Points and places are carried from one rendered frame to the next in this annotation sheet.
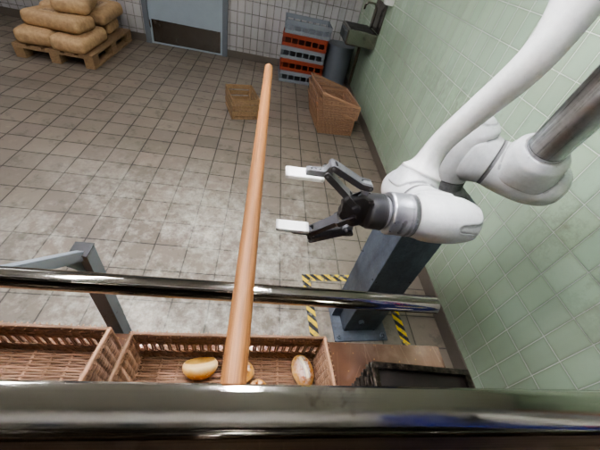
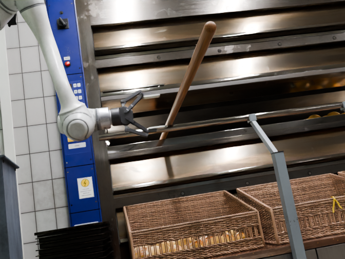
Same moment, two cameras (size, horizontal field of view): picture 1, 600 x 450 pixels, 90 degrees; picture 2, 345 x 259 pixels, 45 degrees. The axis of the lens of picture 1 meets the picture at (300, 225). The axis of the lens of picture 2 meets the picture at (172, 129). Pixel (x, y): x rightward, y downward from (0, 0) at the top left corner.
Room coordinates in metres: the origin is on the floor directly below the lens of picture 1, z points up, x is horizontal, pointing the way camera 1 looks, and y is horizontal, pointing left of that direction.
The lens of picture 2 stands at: (2.11, 0.21, 0.78)
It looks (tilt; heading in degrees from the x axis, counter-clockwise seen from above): 11 degrees up; 184
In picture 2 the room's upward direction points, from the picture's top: 9 degrees counter-clockwise
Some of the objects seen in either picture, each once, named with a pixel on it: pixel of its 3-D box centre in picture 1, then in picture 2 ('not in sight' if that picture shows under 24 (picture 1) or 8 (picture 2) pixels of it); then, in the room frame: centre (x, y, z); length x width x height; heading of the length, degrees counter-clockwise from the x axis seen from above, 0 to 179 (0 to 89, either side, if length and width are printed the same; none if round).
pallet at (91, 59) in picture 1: (79, 41); not in sight; (3.78, 3.25, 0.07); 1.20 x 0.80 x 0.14; 13
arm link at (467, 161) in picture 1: (465, 145); not in sight; (1.01, -0.47, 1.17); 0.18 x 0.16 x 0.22; 66
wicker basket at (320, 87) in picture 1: (333, 95); not in sight; (3.47, 0.00, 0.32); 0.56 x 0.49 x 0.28; 21
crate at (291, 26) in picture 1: (307, 26); not in sight; (4.67, 0.57, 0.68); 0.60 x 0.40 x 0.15; 103
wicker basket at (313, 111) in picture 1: (329, 112); not in sight; (3.48, 0.01, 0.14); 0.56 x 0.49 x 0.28; 19
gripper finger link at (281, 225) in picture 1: (292, 226); (156, 127); (0.46, 0.02, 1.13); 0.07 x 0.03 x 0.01; 102
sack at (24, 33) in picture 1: (45, 30); not in sight; (3.45, 3.37, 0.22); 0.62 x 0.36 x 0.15; 18
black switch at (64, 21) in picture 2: not in sight; (61, 18); (0.05, -0.46, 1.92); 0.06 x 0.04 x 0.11; 103
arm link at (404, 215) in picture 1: (395, 213); (103, 118); (0.50, -0.19, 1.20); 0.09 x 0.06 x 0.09; 12
